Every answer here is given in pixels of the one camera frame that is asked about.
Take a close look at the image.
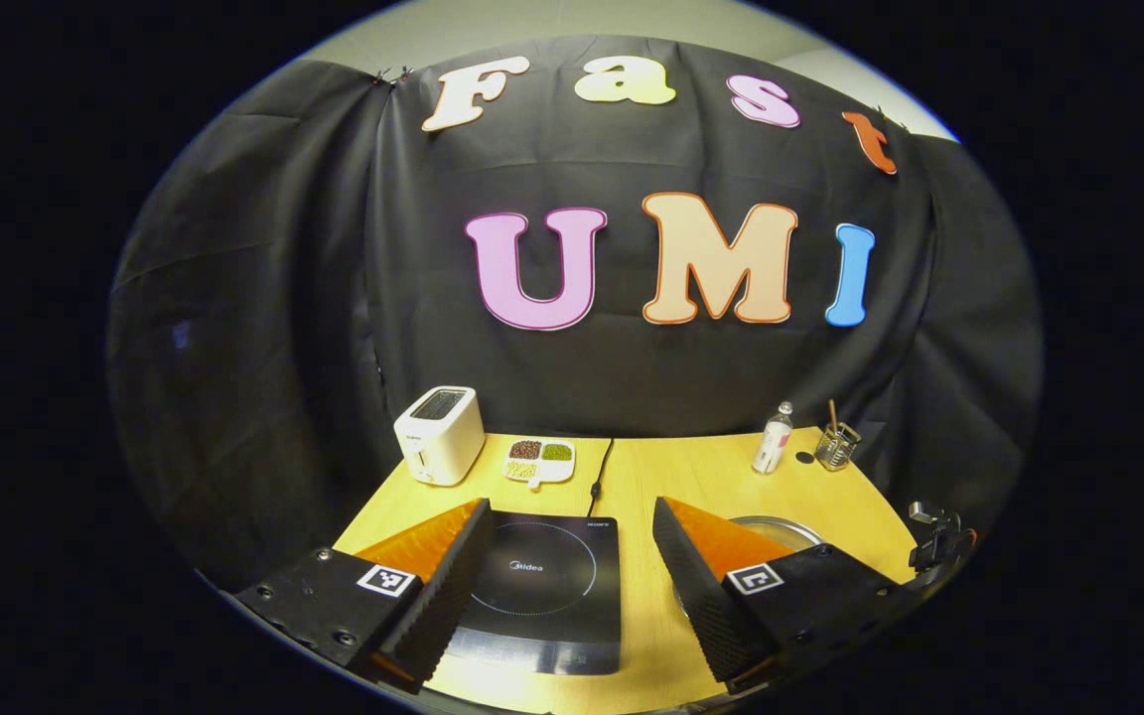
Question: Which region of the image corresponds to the black induction cooktop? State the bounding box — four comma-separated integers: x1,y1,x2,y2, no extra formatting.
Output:
443,511,623,676

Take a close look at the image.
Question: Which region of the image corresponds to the black power cable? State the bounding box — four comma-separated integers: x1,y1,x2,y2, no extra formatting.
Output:
587,438,616,517

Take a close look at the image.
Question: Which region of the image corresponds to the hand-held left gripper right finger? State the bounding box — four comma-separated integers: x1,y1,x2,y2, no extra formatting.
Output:
651,497,916,694

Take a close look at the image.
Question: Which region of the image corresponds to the white divided dish of beans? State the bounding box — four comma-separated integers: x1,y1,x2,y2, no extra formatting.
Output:
502,438,577,491

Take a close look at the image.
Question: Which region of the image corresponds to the clear square holder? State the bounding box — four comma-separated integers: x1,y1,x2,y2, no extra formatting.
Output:
815,422,862,472

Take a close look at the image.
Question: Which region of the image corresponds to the steel pot with yellow beans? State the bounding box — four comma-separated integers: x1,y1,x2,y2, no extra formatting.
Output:
729,515,824,553

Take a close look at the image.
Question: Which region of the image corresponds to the clear plastic bottle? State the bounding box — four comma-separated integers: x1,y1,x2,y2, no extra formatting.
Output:
752,401,794,476

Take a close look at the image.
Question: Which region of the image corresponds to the white toaster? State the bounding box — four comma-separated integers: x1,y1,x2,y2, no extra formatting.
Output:
393,386,486,487

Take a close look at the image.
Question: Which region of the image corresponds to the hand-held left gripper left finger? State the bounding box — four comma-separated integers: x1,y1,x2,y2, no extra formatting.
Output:
232,499,496,696

